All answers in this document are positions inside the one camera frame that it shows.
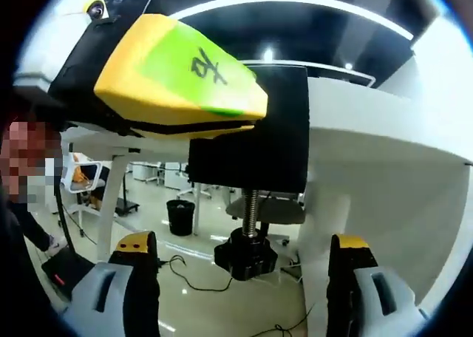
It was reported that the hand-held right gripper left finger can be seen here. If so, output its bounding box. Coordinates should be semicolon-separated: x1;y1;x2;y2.
54;231;163;337

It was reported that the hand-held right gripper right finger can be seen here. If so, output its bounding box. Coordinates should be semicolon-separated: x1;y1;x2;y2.
326;233;432;337

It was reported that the black fixed fixture clamp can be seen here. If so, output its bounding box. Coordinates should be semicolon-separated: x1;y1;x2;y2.
187;65;310;282

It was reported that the white desk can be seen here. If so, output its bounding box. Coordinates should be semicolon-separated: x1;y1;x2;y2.
61;70;473;316

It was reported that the black monitor floor stand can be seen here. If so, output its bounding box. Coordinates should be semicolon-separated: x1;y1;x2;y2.
40;187;98;301

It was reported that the black waste bin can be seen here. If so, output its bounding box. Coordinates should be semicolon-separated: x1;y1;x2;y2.
166;199;196;236

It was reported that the white office chair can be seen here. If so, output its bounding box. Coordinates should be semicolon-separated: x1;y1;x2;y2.
61;155;106;238

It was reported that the black floor cable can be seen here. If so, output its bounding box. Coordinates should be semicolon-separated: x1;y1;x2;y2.
158;254;233;293

